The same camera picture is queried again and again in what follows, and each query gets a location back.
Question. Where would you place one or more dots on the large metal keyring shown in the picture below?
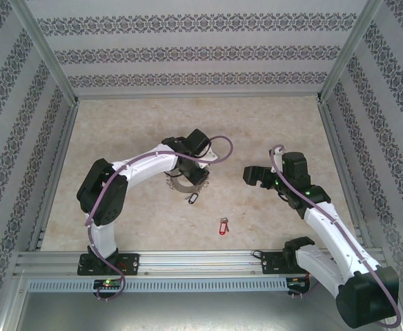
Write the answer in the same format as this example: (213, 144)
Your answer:
(182, 189)

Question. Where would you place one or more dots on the key with black tag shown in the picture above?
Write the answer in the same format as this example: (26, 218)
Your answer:
(193, 199)

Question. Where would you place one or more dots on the red key tag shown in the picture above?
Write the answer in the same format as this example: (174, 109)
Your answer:
(224, 228)

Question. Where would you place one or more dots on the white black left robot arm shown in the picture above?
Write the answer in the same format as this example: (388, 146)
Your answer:
(146, 165)

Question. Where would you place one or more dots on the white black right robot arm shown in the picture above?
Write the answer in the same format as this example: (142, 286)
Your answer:
(329, 227)

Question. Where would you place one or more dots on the small circuit board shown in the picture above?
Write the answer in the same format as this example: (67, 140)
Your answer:
(296, 282)

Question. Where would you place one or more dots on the circuit board with green light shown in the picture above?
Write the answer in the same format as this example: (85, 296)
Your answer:
(108, 283)

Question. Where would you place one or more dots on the aluminium side rail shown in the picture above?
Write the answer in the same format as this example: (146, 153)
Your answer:
(332, 138)
(66, 138)

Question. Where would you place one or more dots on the aluminium frame cross bar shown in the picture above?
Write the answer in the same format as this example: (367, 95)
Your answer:
(198, 95)

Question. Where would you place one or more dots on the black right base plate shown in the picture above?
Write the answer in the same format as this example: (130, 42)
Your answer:
(270, 263)

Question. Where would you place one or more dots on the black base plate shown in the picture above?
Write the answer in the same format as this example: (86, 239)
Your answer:
(129, 263)
(270, 263)

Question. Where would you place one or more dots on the aluminium mounting rail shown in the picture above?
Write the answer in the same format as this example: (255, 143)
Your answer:
(201, 262)

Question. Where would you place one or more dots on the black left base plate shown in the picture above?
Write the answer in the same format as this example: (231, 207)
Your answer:
(129, 263)

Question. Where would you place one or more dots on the aluminium frame post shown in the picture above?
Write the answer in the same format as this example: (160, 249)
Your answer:
(46, 51)
(351, 51)

